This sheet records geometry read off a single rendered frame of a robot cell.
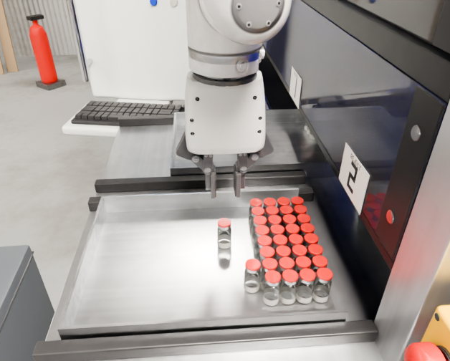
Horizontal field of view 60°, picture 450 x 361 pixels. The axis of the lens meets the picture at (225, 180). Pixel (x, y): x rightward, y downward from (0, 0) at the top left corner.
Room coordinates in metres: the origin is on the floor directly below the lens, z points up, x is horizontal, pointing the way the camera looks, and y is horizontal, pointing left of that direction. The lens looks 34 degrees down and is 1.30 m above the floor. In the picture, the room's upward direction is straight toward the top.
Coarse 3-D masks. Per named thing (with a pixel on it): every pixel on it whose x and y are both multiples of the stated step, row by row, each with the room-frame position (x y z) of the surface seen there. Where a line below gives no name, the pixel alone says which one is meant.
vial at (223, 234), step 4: (220, 228) 0.44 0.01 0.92; (224, 228) 0.44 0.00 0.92; (228, 228) 0.44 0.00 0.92; (220, 232) 0.44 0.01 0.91; (224, 232) 0.44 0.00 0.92; (228, 232) 0.44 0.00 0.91; (220, 236) 0.44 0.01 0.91; (224, 236) 0.44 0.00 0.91; (228, 236) 0.44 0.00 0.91; (220, 240) 0.44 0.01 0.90; (224, 240) 0.44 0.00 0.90; (228, 240) 0.44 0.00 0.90; (220, 244) 0.44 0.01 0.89; (224, 244) 0.44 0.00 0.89; (228, 244) 0.44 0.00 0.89; (224, 248) 0.44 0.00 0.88
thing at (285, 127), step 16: (176, 112) 0.88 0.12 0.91; (272, 112) 0.90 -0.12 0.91; (288, 112) 0.90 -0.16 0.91; (176, 128) 0.85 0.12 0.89; (272, 128) 0.86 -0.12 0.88; (288, 128) 0.86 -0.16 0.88; (304, 128) 0.86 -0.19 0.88; (176, 144) 0.78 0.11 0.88; (272, 144) 0.78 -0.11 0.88; (288, 144) 0.78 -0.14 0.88; (304, 144) 0.78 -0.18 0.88; (176, 160) 0.71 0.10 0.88; (224, 160) 0.71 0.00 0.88; (272, 160) 0.71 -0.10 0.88; (288, 160) 0.71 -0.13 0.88; (304, 160) 0.71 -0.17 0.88; (320, 160) 0.71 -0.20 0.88; (320, 176) 0.64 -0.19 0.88; (336, 176) 0.65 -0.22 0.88
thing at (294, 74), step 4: (292, 68) 0.80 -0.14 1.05; (292, 72) 0.80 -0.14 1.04; (296, 72) 0.77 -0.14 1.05; (292, 76) 0.80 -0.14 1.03; (296, 76) 0.77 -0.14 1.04; (292, 80) 0.79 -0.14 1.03; (300, 80) 0.73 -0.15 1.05; (292, 84) 0.79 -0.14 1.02; (300, 84) 0.73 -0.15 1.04; (292, 88) 0.79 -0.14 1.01; (296, 88) 0.76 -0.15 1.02; (300, 88) 0.73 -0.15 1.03; (292, 92) 0.78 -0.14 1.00; (296, 92) 0.76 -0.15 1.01; (292, 96) 0.78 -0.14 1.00; (296, 96) 0.75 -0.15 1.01; (296, 100) 0.75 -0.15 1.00; (296, 104) 0.75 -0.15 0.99
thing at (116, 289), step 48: (288, 192) 0.55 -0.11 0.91; (96, 240) 0.45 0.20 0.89; (144, 240) 0.46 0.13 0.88; (192, 240) 0.46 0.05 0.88; (240, 240) 0.46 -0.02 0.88; (96, 288) 0.36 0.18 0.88; (144, 288) 0.36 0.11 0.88; (192, 288) 0.36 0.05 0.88; (240, 288) 0.36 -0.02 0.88; (96, 336) 0.28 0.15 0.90
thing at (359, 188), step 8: (344, 152) 0.47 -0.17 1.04; (352, 152) 0.45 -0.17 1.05; (344, 160) 0.47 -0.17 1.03; (344, 168) 0.46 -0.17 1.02; (352, 168) 0.44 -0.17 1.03; (360, 168) 0.41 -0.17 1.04; (344, 176) 0.46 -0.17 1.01; (360, 176) 0.41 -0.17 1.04; (368, 176) 0.39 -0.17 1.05; (344, 184) 0.45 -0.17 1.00; (352, 184) 0.43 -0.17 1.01; (360, 184) 0.40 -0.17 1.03; (360, 192) 0.40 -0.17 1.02; (352, 200) 0.42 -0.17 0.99; (360, 200) 0.39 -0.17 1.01; (360, 208) 0.39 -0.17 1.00
